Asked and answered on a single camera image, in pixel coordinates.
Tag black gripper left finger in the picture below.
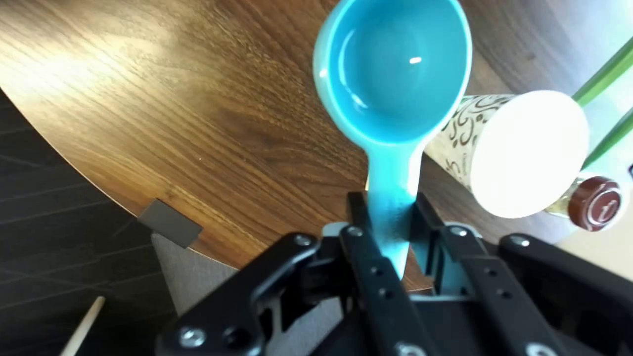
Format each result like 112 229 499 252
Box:
155 189 440 356

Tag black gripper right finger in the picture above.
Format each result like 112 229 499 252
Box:
410 189 633 356

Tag blue scooper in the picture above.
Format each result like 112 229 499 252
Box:
311 0 476 280

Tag small bottle with brown cap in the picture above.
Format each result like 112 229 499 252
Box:
545 171 630 233

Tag patterned paper cup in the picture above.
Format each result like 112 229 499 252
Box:
424 86 594 221

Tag grey tape piece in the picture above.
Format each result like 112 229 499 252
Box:
139 197 205 248

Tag green leafy plant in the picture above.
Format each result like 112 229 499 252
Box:
573 37 633 169

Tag blue chair with wooden legs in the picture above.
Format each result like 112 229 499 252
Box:
58 292 108 356

